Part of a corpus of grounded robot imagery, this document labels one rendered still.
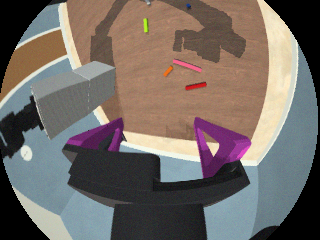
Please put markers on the orange rod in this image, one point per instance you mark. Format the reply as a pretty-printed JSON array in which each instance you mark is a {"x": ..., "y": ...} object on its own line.
[{"x": 168, "y": 70}]

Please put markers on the lime green rod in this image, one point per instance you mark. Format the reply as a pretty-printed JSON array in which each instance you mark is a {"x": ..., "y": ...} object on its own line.
[{"x": 146, "y": 28}]

